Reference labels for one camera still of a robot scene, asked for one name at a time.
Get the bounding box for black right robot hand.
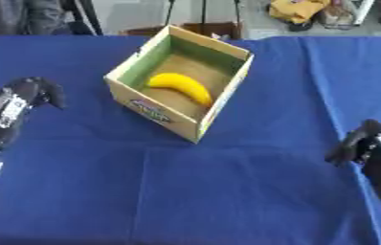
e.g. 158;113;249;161
325;119;381;214

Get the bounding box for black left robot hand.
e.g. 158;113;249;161
0;76;69;151

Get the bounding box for tan cardboard box green inside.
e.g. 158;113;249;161
103;24;257;145

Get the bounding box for brown cardboard box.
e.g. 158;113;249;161
122;21;244;40

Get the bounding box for person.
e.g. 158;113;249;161
0;0;74;46

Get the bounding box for black tripod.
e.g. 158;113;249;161
162;0;244;36
57;0;105;36

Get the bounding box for yellow toy banana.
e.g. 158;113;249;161
145;72;214;107

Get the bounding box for yellow bag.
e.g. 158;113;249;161
267;0;331;25

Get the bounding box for wire basket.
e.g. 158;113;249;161
316;0;360;31

